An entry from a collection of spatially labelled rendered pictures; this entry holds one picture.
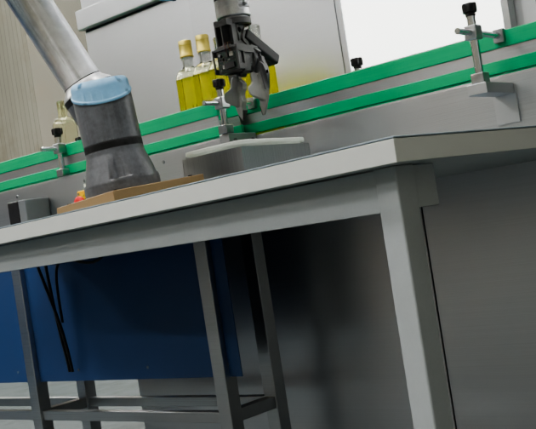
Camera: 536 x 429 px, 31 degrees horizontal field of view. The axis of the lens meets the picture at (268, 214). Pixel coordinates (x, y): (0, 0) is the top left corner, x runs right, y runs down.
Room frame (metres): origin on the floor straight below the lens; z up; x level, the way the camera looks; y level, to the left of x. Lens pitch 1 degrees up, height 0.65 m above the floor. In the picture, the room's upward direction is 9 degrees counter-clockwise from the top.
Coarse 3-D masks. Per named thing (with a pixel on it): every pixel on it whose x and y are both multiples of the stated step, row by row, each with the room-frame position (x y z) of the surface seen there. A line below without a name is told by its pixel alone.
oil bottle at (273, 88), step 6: (270, 66) 2.29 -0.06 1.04; (270, 72) 2.29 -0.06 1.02; (246, 78) 2.30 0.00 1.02; (270, 78) 2.29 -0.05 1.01; (276, 78) 2.30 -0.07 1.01; (270, 84) 2.28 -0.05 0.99; (276, 84) 2.30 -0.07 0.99; (270, 90) 2.28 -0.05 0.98; (276, 90) 2.30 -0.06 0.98; (252, 96) 2.29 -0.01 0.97; (264, 132) 2.28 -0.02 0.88
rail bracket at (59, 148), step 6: (54, 132) 2.57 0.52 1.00; (60, 132) 2.58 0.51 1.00; (60, 138) 2.58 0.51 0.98; (54, 144) 2.58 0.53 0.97; (60, 144) 2.57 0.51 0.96; (42, 150) 2.54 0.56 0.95; (48, 150) 2.55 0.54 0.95; (54, 150) 2.57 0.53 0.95; (60, 150) 2.57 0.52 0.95; (60, 156) 2.58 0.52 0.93; (60, 162) 2.58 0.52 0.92; (60, 168) 2.58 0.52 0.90; (60, 174) 2.57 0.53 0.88; (66, 174) 2.58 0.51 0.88
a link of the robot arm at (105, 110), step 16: (96, 80) 1.87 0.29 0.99; (112, 80) 1.87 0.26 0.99; (80, 96) 1.87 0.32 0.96; (96, 96) 1.86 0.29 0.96; (112, 96) 1.86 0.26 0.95; (128, 96) 1.89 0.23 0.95; (80, 112) 1.88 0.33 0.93; (96, 112) 1.86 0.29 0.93; (112, 112) 1.86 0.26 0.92; (128, 112) 1.88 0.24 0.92; (80, 128) 1.89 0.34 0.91; (96, 128) 1.86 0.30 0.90; (112, 128) 1.86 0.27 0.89; (128, 128) 1.88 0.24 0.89
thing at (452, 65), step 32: (512, 32) 1.85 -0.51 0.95; (384, 64) 2.04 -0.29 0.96; (416, 64) 1.99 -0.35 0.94; (448, 64) 1.94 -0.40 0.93; (512, 64) 1.85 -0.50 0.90; (288, 96) 2.21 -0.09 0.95; (320, 96) 2.15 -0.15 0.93; (352, 96) 2.10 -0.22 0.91; (384, 96) 2.04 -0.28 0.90; (256, 128) 2.28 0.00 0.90
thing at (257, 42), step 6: (246, 30) 2.09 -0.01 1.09; (246, 36) 2.08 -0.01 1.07; (252, 36) 2.10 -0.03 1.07; (252, 42) 2.09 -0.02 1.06; (258, 42) 2.11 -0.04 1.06; (258, 48) 2.11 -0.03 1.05; (264, 48) 2.12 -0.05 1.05; (270, 48) 2.14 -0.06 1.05; (264, 54) 2.13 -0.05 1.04; (270, 54) 2.14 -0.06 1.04; (276, 54) 2.15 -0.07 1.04; (270, 60) 2.15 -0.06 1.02; (276, 60) 2.15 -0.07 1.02
